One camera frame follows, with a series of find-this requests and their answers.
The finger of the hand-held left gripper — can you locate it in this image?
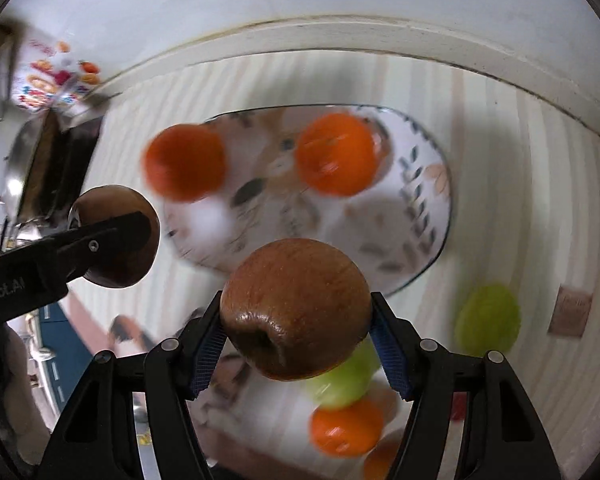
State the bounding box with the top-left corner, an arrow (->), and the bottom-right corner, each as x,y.
55,211 -> 151,283

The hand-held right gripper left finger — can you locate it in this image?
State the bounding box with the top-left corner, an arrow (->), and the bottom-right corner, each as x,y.
37,291 -> 227,480

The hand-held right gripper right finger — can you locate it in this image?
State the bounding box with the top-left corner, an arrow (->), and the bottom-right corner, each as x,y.
370,292 -> 561,480

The small red apple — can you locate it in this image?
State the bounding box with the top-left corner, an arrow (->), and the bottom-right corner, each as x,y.
67,185 -> 162,288

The green apple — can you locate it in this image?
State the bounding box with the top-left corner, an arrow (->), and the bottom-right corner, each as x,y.
454,284 -> 522,356
305,340 -> 383,409

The large red apple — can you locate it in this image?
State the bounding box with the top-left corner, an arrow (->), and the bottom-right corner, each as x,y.
220,238 -> 373,382

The dark orange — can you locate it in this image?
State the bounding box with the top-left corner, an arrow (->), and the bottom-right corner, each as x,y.
362,430 -> 406,480

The large orange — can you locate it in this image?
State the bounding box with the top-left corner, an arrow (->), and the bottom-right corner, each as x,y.
144,124 -> 227,203

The patterned oval ceramic plate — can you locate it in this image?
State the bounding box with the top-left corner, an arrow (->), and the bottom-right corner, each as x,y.
162,105 -> 452,297

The cat-shaped coaster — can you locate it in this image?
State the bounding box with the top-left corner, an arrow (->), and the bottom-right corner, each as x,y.
109,310 -> 261,441

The steel wok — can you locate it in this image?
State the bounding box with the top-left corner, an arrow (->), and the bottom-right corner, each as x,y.
2,110 -> 106,221

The striped table mat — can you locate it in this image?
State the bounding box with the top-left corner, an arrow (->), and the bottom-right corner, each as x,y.
65,50 -> 600,480

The colourful wall sticker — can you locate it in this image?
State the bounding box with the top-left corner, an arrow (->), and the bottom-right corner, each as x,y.
11,35 -> 103,111

